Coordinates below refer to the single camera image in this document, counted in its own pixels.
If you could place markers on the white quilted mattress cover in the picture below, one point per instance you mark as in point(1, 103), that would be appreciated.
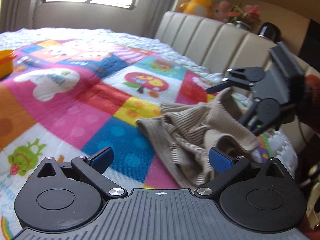
point(17, 39)

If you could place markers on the potted plant with pink leaves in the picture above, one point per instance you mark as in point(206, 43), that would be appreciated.
point(248, 15)

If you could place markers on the yellow plastic bowl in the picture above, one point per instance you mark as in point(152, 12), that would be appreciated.
point(6, 62)

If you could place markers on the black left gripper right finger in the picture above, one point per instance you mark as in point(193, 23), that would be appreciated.
point(260, 197)

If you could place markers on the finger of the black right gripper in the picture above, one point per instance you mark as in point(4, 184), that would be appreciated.
point(262, 115)
point(243, 78)

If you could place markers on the black round speaker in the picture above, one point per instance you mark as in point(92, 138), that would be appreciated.
point(270, 32)

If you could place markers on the colourful cartoon patchwork blanket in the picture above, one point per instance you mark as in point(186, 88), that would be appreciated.
point(70, 98)

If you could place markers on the beige padded headboard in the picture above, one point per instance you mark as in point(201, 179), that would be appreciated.
point(212, 44)

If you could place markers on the yellow duck plush toy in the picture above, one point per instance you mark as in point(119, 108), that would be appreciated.
point(198, 7)

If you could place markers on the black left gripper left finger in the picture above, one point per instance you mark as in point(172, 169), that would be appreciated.
point(63, 196)

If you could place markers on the beige curtain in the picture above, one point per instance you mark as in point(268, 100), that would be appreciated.
point(16, 14)

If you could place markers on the beige ribbed knit sweater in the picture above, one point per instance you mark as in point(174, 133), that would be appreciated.
point(183, 135)

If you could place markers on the pink bunny plush toy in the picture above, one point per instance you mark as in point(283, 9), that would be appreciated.
point(220, 11)

